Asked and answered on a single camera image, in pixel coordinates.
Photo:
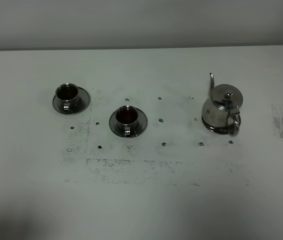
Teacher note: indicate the stainless steel teapot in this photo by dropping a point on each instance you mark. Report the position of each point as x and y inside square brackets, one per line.
[222, 107]

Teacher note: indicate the middle stainless steel teacup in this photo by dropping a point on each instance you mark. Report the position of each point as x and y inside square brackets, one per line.
[124, 121]

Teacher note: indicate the stainless steel teacup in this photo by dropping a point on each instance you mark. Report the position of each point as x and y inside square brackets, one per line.
[67, 95]
[124, 121]

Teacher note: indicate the left stainless steel teacup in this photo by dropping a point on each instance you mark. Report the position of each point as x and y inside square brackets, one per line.
[67, 95]

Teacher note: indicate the steel teapot saucer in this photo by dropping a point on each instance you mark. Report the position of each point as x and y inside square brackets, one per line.
[226, 130]

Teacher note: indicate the middle steel saucer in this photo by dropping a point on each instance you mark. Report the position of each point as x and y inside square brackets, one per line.
[142, 123]

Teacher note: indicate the left steel saucer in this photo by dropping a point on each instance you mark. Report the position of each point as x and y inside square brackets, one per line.
[76, 107]

